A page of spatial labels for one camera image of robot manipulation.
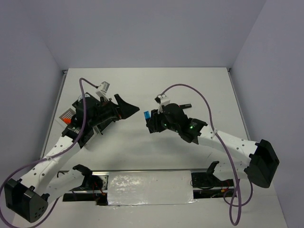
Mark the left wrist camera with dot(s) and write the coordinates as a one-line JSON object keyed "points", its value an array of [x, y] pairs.
{"points": [[102, 90]]}

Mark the pink highlighter marker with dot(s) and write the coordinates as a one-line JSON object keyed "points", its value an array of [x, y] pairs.
{"points": [[185, 106]]}

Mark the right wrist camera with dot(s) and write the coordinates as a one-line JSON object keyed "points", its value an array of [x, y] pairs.
{"points": [[162, 100]]}

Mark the blue slime jar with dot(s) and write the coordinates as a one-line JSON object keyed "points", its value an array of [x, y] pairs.
{"points": [[85, 95]]}

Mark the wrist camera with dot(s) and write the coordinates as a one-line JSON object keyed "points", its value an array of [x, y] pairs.
{"points": [[102, 90], [162, 100]]}

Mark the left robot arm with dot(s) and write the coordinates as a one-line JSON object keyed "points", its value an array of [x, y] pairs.
{"points": [[30, 195]]}

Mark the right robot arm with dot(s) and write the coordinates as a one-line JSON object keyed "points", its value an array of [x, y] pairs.
{"points": [[259, 159]]}

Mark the silver taped front panel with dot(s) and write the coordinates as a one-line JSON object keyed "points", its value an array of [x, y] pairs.
{"points": [[149, 188]]}

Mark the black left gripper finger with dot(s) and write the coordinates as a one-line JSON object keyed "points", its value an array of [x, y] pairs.
{"points": [[117, 116], [124, 109]]}

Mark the white slotted organizer box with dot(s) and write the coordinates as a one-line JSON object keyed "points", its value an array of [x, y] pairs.
{"points": [[67, 114]]}

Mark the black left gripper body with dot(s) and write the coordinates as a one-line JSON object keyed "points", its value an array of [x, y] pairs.
{"points": [[104, 112]]}

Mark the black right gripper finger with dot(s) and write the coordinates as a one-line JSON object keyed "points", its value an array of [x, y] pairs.
{"points": [[154, 126], [156, 117]]}

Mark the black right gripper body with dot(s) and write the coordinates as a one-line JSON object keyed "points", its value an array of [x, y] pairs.
{"points": [[166, 124]]}

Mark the blue highlighter marker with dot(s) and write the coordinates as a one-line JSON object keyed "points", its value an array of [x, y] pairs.
{"points": [[147, 115]]}

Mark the orange highlighter marker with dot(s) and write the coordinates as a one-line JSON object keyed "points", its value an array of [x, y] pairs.
{"points": [[67, 120]]}

